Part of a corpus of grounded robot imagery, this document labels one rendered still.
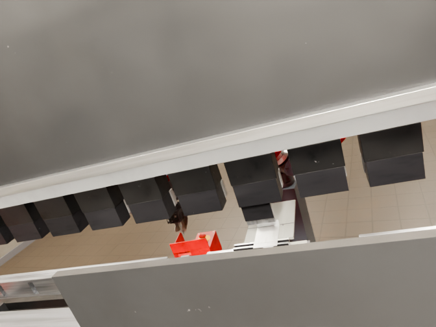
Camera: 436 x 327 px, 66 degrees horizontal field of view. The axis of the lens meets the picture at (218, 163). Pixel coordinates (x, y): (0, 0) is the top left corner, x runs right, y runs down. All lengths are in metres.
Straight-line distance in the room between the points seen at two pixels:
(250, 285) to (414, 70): 0.52
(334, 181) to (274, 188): 0.18
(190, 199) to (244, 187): 0.20
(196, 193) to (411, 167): 0.64
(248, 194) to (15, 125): 0.72
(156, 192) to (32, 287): 0.90
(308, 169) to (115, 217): 0.72
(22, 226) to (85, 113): 0.78
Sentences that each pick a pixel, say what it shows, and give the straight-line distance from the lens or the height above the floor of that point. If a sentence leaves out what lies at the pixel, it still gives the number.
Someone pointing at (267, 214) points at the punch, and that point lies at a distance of 1.14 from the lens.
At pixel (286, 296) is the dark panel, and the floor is 1.25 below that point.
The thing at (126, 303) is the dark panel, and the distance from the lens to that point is 0.77.
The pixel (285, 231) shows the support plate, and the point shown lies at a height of 1.00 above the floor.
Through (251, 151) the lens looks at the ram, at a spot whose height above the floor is 1.36.
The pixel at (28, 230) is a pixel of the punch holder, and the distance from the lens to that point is 1.61.
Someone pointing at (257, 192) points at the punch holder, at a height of 1.22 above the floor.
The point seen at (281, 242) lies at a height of 1.00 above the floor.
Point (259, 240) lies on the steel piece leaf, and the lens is 1.24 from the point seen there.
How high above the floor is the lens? 1.68
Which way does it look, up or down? 19 degrees down
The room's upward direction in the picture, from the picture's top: 18 degrees counter-clockwise
